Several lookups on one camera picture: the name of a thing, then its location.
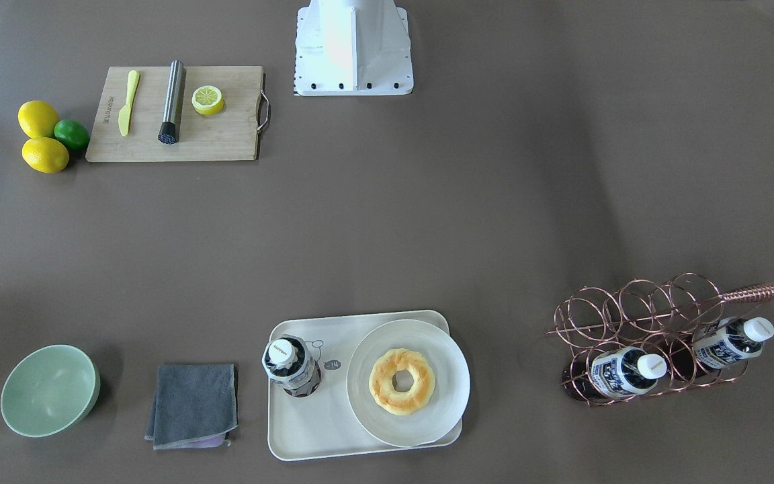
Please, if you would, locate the tea bottle white cap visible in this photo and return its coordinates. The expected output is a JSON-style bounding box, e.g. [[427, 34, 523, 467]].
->
[[261, 334, 320, 398]]

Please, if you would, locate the cream serving tray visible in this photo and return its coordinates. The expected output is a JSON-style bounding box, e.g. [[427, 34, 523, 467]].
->
[[267, 309, 470, 460]]

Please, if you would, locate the tea bottle in rack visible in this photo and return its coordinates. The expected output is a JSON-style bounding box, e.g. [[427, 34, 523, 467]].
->
[[671, 317, 774, 382], [562, 346, 669, 403]]

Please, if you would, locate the white round plate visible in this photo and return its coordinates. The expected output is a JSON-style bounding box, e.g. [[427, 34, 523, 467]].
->
[[346, 318, 470, 448]]

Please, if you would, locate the half lemon slice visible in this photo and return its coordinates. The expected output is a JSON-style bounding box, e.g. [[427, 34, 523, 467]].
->
[[191, 85, 225, 116]]

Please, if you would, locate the bamboo cutting board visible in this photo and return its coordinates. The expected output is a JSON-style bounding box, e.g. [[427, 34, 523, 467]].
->
[[85, 65, 266, 163]]

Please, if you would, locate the grey folded cloth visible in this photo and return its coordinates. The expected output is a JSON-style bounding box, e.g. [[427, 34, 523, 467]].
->
[[144, 362, 239, 450]]

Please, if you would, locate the yellow plastic knife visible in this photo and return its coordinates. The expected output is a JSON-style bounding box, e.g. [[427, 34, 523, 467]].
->
[[118, 69, 140, 137]]

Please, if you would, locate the green lime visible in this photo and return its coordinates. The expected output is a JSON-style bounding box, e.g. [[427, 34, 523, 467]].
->
[[53, 119, 90, 151]]

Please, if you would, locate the yellow lemon lower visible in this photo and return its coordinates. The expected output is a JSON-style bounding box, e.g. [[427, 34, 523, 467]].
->
[[21, 137, 71, 173]]

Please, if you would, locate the yellow lemon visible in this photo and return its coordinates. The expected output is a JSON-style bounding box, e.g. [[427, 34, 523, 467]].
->
[[17, 100, 60, 138], [21, 137, 71, 173]]

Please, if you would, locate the green ceramic bowl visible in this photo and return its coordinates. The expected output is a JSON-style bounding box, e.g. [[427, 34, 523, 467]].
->
[[0, 344, 101, 438]]

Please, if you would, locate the yellow lemon upper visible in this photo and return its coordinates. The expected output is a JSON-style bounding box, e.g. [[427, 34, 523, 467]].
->
[[17, 100, 60, 138]]

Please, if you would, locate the glazed ring donut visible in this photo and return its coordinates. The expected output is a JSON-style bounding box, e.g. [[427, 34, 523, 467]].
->
[[368, 348, 436, 416]]

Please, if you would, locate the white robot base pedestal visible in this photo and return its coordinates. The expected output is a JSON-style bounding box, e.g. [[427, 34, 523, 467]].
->
[[293, 1, 415, 96]]

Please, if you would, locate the copper wire bottle rack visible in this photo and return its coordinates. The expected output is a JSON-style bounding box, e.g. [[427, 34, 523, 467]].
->
[[553, 272, 774, 405]]

